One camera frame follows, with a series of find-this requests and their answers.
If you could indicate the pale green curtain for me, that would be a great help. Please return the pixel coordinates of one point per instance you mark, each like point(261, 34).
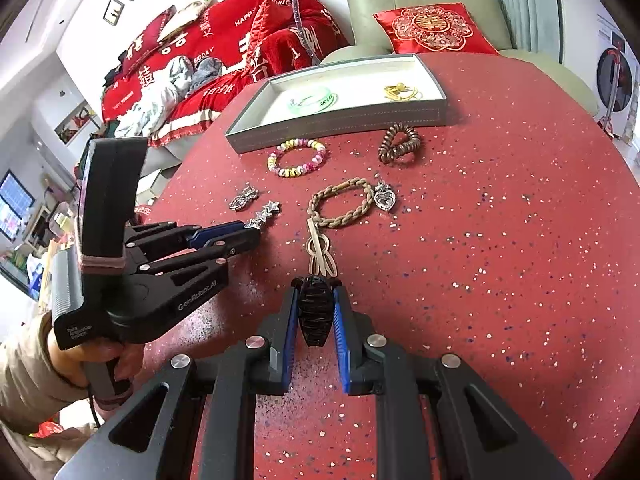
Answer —
point(535, 25)

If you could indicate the silver heart pendant brooch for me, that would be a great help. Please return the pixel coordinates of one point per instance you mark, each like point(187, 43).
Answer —
point(244, 198)

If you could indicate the person's left hand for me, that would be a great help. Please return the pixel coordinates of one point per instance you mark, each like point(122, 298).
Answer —
point(68, 379)

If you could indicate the red embroidered cushion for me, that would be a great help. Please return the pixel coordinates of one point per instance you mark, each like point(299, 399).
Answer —
point(433, 28)

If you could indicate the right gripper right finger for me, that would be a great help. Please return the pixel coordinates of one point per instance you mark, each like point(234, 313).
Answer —
point(359, 373)

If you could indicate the green jade bangle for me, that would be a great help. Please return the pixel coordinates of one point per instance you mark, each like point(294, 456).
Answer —
point(314, 103)

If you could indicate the person's left forearm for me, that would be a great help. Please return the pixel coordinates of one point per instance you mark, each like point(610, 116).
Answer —
point(32, 391)

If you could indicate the grey jewelry tray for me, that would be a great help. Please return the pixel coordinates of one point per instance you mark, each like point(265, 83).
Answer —
point(372, 94)

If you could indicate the black hair claw clip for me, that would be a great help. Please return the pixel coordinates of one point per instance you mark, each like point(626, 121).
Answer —
point(315, 304)

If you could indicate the silver star hair clip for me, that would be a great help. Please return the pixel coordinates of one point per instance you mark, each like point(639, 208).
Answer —
point(263, 215)

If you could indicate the red blanket covered sofa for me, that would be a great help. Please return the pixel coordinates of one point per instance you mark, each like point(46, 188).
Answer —
point(255, 39)

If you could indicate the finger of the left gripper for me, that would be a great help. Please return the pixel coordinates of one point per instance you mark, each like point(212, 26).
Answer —
point(233, 244)
point(204, 237)

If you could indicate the green leather armchair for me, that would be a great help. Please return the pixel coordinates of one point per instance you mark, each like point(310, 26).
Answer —
point(371, 40)

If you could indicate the wall picture frame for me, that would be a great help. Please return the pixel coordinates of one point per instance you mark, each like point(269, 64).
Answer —
point(113, 12)

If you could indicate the light blue clothes pile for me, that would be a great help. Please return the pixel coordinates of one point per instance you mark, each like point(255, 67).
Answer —
point(178, 80)

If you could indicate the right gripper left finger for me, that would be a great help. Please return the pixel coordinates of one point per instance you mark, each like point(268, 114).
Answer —
point(273, 369)

